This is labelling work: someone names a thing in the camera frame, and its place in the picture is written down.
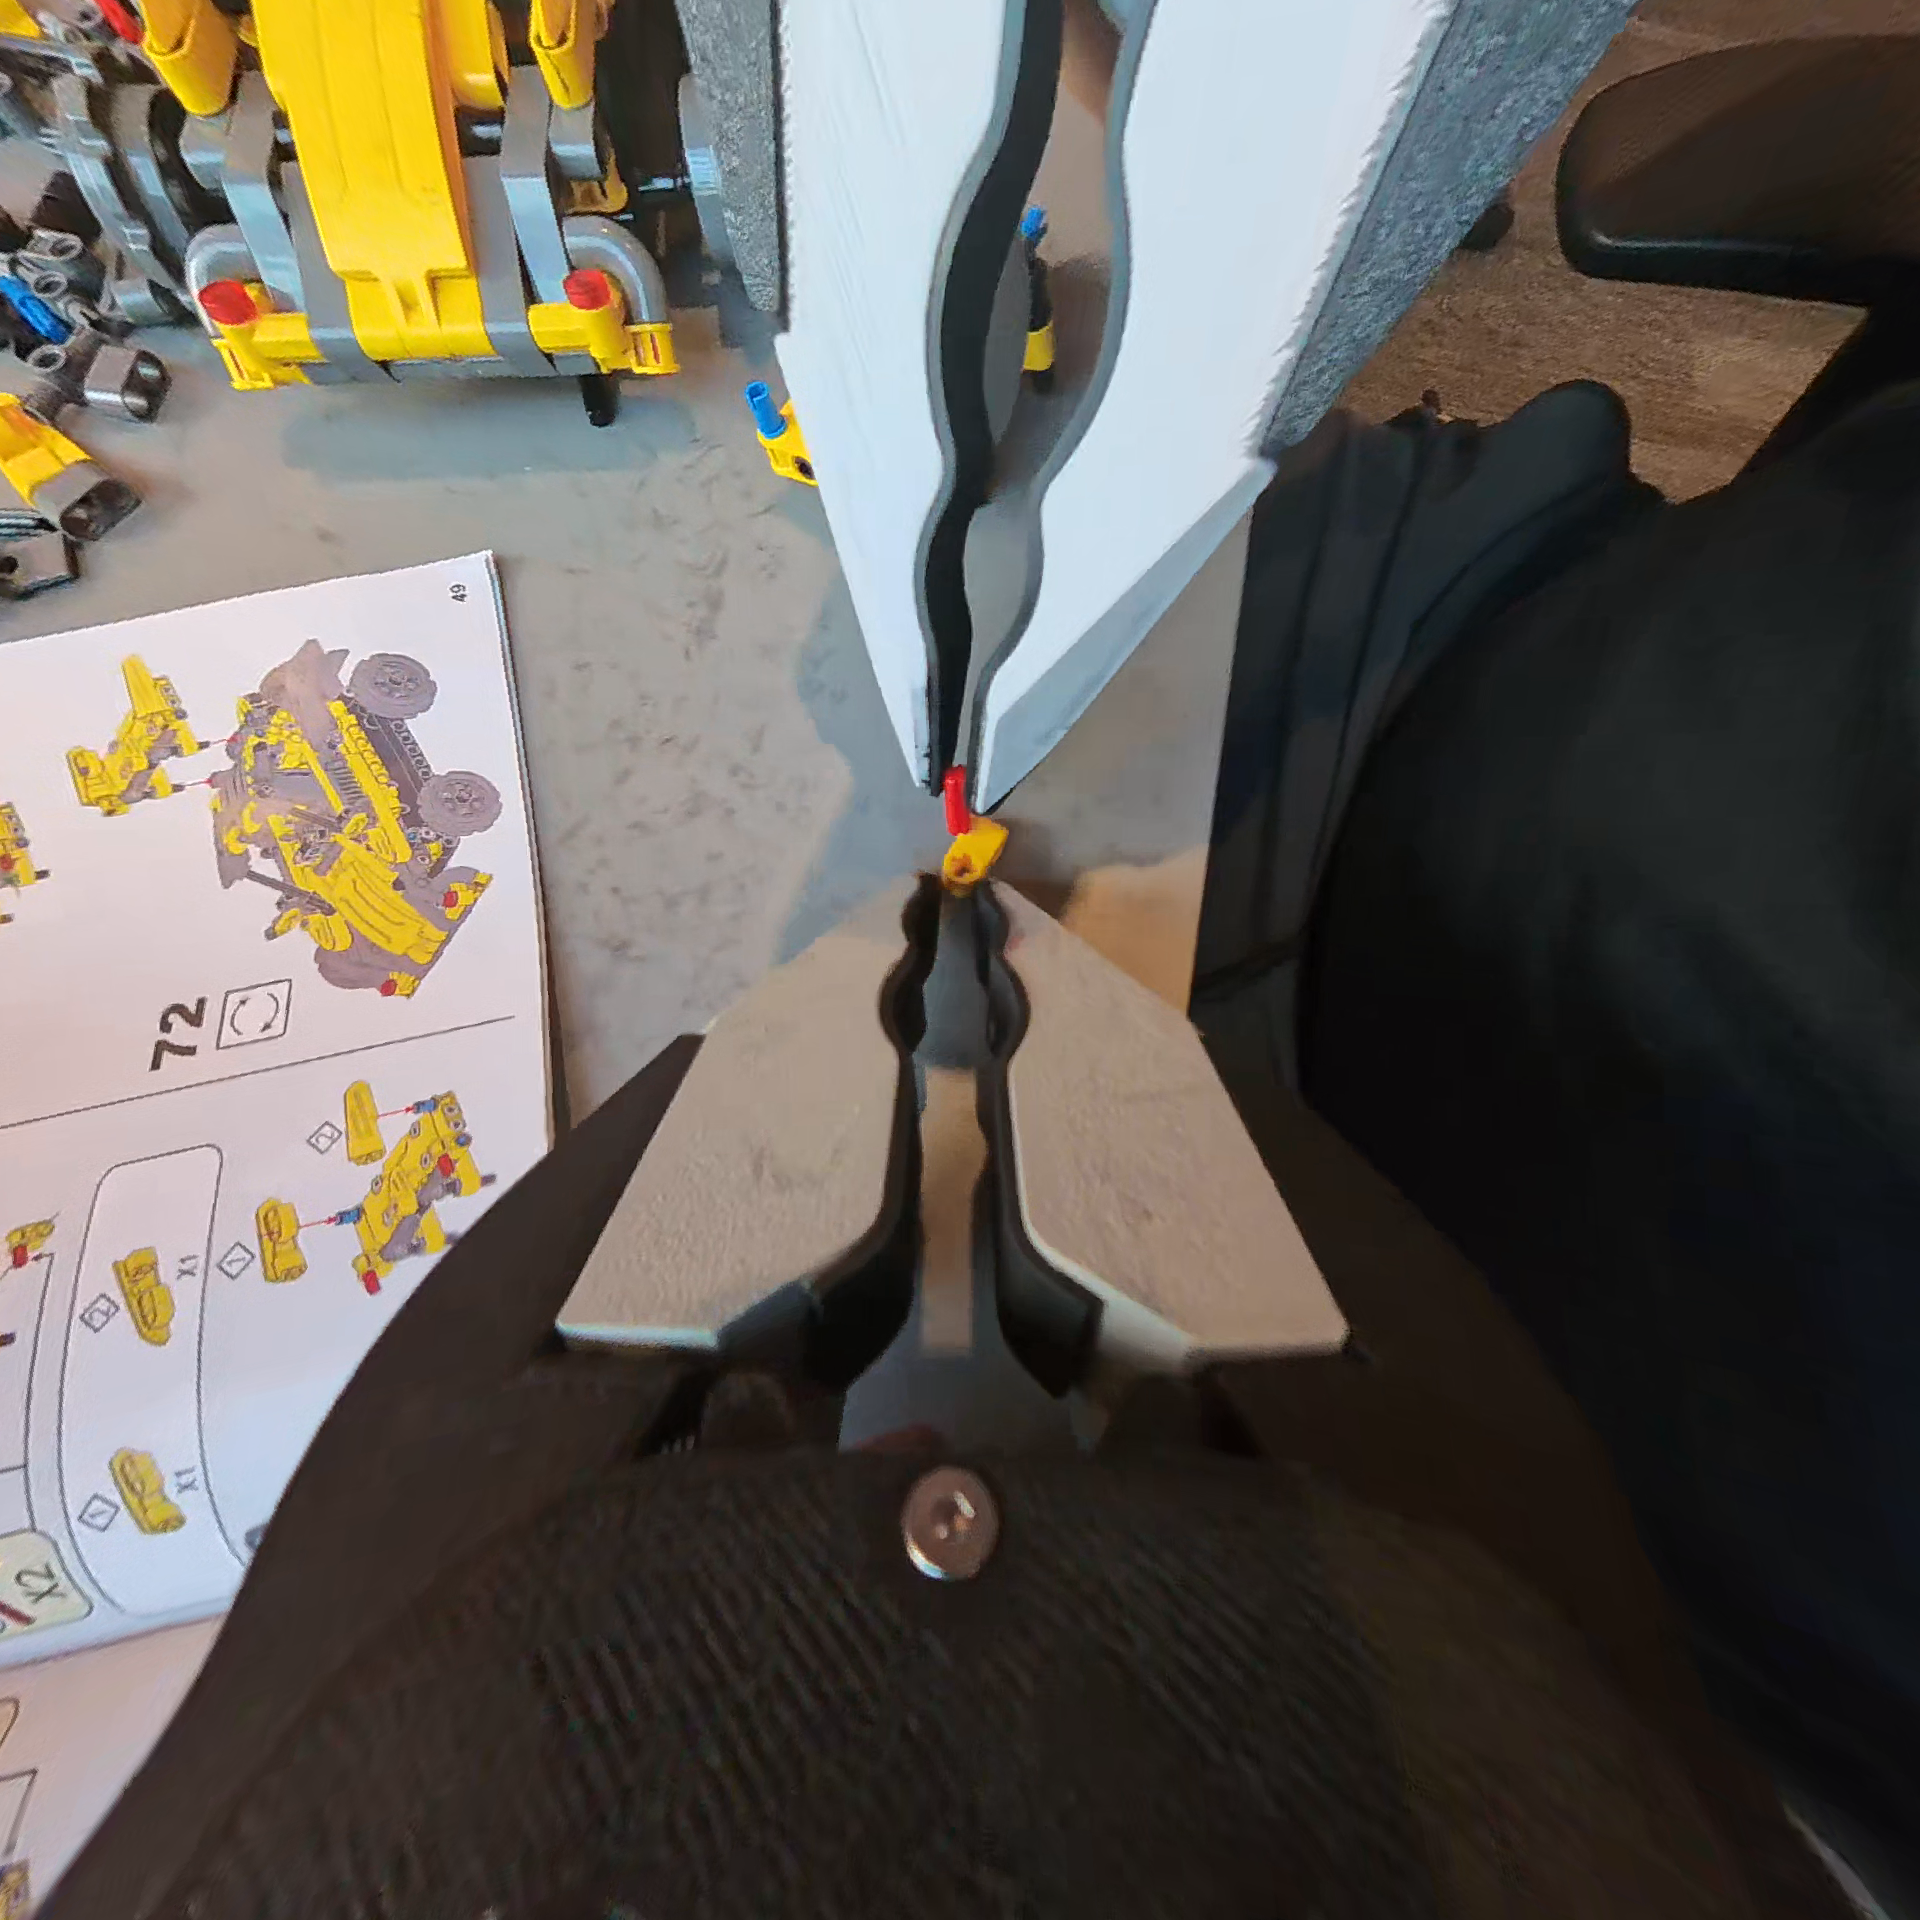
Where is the brick instruction booklet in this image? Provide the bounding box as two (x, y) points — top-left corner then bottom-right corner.
(0, 551), (561, 1906)

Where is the black swivel chair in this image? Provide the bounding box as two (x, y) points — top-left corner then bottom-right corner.
(1552, 35), (1920, 309)

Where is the yellow panel with grey axle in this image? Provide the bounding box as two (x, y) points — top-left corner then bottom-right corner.
(746, 200), (1064, 488)

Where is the pile of loose brick pieces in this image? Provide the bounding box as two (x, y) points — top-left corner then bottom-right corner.
(0, 0), (175, 600)

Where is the grey desk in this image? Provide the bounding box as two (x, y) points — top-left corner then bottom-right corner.
(0, 0), (1278, 1920)

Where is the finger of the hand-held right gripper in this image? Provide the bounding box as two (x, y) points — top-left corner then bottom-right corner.
(961, 0), (1455, 816)
(777, 0), (1058, 789)

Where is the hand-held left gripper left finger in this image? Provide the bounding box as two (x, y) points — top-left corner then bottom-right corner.
(555, 873), (923, 1382)

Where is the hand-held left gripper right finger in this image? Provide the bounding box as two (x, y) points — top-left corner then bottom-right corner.
(983, 882), (1350, 1397)

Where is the yellow grey brick vehicle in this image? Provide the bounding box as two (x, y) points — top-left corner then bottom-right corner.
(47, 0), (707, 429)

